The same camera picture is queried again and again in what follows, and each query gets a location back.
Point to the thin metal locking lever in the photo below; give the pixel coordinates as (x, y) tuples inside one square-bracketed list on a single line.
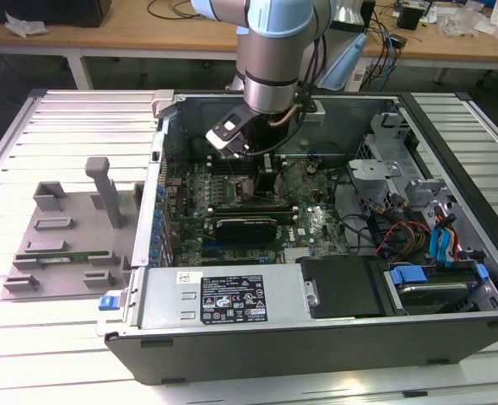
[(231, 169)]

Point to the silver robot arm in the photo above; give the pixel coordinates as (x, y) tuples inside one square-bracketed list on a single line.
[(270, 80)]

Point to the CPU socket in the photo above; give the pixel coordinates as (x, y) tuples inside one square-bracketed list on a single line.
[(245, 185)]

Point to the black RAM slot bank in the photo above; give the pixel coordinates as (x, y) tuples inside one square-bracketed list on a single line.
[(221, 166), (249, 205)]

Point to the installed RAM stick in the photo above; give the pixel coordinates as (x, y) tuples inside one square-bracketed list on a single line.
[(253, 214)]

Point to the black graphics card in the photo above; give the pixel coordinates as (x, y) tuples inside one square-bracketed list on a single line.
[(245, 230)]

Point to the green motherboard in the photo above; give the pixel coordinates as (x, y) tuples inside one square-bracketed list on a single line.
[(320, 219)]

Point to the pale blue teach pendant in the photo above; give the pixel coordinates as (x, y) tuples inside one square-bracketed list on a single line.
[(346, 63)]

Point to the silver chipset heat sink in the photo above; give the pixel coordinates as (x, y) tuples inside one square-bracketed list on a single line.
[(298, 253)]

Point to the silver optical drive cage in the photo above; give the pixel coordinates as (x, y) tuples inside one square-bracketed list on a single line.
[(390, 139)]

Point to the silver cone shaped object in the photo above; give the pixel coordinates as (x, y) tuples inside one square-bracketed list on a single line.
[(348, 10)]

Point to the small black adapter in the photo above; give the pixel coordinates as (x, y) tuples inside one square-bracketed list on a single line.
[(398, 41)]

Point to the black plastic shroud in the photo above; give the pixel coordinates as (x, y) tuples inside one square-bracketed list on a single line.
[(342, 287)]

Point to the black cube device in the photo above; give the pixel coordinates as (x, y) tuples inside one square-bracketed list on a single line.
[(411, 17)]

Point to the silver power supply unit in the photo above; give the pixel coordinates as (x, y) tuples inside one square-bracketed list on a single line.
[(169, 304)]

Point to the open black PC case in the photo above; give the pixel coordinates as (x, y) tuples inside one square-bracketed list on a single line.
[(274, 350)]

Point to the green RAM stick white label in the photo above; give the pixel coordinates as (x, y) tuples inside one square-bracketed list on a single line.
[(88, 254)]

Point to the grey parts rack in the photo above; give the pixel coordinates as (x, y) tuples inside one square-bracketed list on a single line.
[(76, 236)]

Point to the clear plastic bags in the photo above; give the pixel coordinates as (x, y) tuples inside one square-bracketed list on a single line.
[(460, 21)]

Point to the hard disk in blue carrier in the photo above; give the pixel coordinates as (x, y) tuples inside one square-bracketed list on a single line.
[(434, 295)]

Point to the blue case latch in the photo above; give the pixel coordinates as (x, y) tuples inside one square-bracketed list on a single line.
[(107, 303)]

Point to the blue carrier clip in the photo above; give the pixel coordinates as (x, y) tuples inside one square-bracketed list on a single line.
[(483, 272)]

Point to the white crumpled plastic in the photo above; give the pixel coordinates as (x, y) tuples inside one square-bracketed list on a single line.
[(23, 23)]

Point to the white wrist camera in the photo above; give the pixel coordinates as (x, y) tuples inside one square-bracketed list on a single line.
[(217, 138)]

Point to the wooden desk white frame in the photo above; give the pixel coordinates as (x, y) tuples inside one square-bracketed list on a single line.
[(118, 31)]

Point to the silver disk bay frame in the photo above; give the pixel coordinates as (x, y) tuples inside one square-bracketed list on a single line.
[(464, 219)]

